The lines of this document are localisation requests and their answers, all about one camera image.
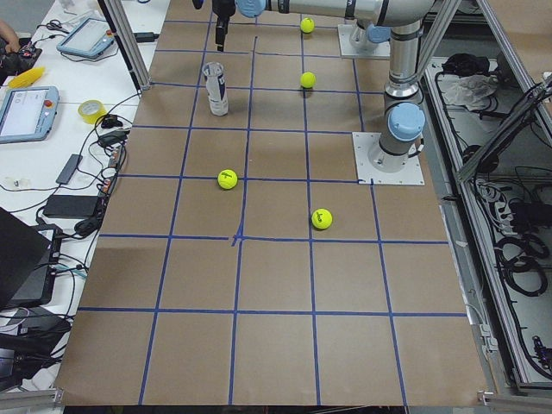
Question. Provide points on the clear tennis ball can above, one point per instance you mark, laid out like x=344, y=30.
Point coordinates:
x=216, y=88

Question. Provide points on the tennis ball farthest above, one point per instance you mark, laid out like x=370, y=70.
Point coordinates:
x=307, y=25

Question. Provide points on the tennis ball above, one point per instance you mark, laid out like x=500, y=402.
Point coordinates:
x=321, y=218
x=307, y=25
x=227, y=179
x=308, y=80

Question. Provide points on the tennis ball far middle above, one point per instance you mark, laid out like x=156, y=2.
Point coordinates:
x=308, y=80

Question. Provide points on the tennis ball centre left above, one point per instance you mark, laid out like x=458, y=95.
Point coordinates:
x=227, y=179

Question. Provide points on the tennis ball centre right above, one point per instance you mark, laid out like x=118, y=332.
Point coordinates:
x=321, y=218

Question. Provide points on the person hand at edge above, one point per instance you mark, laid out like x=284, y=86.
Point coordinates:
x=11, y=38

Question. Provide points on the far blue teach pendant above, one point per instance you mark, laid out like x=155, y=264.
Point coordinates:
x=89, y=40

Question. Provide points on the blue teach pendant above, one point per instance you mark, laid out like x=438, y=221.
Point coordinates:
x=27, y=114
x=89, y=40

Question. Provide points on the yellow tape roll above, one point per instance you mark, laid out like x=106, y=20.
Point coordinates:
x=91, y=110

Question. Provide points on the black scissors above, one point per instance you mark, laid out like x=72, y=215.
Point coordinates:
x=56, y=25

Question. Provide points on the yellow plastic brush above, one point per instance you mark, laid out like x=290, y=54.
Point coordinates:
x=27, y=78

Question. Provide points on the grey usb hub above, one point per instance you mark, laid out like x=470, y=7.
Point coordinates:
x=69, y=169

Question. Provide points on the near blue teach pendant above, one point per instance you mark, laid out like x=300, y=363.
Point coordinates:
x=27, y=114

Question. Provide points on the black power brick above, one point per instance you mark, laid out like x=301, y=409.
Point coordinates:
x=70, y=206

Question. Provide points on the white crumpled cloth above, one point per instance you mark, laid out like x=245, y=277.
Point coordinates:
x=472, y=92

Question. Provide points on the black laptop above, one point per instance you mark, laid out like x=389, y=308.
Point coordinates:
x=28, y=257

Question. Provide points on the aluminium frame post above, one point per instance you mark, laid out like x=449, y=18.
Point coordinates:
x=116, y=17

